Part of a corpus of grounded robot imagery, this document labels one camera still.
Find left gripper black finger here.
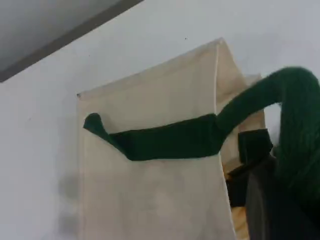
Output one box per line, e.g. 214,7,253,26
246,153,310,240

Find white canvas bag green handles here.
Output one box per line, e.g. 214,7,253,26
76,37,320,240

